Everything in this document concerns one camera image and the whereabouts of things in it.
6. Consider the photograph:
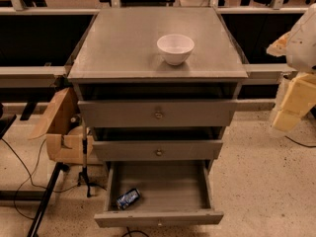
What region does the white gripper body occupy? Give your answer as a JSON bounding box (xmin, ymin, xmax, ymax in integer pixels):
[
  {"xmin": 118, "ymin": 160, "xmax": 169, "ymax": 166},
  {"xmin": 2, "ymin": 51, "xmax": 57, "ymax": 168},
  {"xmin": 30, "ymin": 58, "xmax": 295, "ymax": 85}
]
[{"xmin": 286, "ymin": 4, "xmax": 316, "ymax": 73}]

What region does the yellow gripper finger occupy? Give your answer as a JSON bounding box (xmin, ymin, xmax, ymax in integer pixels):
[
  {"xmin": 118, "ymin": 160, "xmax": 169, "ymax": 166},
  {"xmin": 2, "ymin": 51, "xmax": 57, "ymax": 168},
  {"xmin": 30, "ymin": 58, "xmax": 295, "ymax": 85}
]
[
  {"xmin": 272, "ymin": 73, "xmax": 316, "ymax": 132},
  {"xmin": 267, "ymin": 32, "xmax": 289, "ymax": 57}
]

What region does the grey drawer cabinet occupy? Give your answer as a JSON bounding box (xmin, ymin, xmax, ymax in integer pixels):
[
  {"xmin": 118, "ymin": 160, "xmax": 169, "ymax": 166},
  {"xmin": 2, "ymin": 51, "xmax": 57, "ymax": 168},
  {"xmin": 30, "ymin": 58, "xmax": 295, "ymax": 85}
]
[{"xmin": 67, "ymin": 6, "xmax": 250, "ymax": 170}]

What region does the bottom grey drawer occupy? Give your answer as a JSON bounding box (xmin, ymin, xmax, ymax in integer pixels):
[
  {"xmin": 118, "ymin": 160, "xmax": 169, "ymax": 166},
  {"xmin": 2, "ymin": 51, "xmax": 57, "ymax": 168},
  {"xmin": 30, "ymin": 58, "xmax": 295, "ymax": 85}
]
[{"xmin": 95, "ymin": 161, "xmax": 223, "ymax": 227}]

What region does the top grey drawer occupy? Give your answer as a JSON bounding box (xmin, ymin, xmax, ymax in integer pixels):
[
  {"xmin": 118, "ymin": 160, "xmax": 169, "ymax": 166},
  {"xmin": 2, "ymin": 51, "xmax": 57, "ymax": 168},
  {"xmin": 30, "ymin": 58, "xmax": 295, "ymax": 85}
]
[{"xmin": 78, "ymin": 100, "xmax": 237, "ymax": 127}]

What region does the white ceramic bowl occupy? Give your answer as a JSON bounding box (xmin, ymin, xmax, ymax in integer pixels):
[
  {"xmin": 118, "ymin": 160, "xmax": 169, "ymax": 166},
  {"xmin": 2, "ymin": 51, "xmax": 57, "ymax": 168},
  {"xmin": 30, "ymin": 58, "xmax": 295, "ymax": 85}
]
[{"xmin": 157, "ymin": 34, "xmax": 195, "ymax": 65}]

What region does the black tripod stand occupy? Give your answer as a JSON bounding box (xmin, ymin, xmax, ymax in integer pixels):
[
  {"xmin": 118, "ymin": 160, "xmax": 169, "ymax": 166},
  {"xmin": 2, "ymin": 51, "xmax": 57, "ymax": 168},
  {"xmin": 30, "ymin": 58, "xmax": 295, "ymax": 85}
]
[{"xmin": 77, "ymin": 121, "xmax": 106, "ymax": 198}]

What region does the brown cardboard box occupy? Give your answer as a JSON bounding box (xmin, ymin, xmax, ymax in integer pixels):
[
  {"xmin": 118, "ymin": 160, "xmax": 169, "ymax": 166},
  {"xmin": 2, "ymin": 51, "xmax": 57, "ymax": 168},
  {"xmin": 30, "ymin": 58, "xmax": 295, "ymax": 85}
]
[{"xmin": 29, "ymin": 88, "xmax": 83, "ymax": 164}]

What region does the black floor cable right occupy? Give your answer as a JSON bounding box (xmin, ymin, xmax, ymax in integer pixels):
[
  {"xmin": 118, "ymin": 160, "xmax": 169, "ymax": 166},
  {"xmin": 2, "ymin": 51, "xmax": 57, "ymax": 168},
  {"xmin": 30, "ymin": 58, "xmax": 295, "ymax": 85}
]
[{"xmin": 284, "ymin": 135, "xmax": 316, "ymax": 149}]

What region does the black floor cable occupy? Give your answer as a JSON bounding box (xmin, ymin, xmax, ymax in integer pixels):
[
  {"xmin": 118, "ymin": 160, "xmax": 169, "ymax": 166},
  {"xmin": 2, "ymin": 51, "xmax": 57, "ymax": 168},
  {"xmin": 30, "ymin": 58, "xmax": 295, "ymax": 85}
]
[
  {"xmin": 284, "ymin": 135, "xmax": 316, "ymax": 149},
  {"xmin": 0, "ymin": 137, "xmax": 80, "ymax": 221}
]

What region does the black cable under drawer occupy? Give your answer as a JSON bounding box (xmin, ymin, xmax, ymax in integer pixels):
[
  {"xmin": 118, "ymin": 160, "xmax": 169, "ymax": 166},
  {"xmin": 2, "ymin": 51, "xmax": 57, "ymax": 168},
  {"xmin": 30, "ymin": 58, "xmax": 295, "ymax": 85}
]
[{"xmin": 120, "ymin": 226, "xmax": 151, "ymax": 237}]

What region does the black floor cable left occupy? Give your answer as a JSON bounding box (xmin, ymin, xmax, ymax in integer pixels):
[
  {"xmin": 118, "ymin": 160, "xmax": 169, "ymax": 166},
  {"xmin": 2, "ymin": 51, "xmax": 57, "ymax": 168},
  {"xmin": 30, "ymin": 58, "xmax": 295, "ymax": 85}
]
[{"xmin": 0, "ymin": 137, "xmax": 80, "ymax": 221}]

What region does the grey metal rail left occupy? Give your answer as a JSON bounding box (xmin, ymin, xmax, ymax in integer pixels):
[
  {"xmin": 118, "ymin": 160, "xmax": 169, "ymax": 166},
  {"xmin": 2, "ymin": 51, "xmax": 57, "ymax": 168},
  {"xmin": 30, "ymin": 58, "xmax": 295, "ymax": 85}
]
[{"xmin": 0, "ymin": 8, "xmax": 99, "ymax": 88}]

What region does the black table leg frame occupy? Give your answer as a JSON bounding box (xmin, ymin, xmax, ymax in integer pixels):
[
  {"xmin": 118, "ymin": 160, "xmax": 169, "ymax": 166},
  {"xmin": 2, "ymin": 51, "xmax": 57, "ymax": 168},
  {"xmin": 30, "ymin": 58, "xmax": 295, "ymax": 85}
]
[{"xmin": 0, "ymin": 108, "xmax": 68, "ymax": 237}]

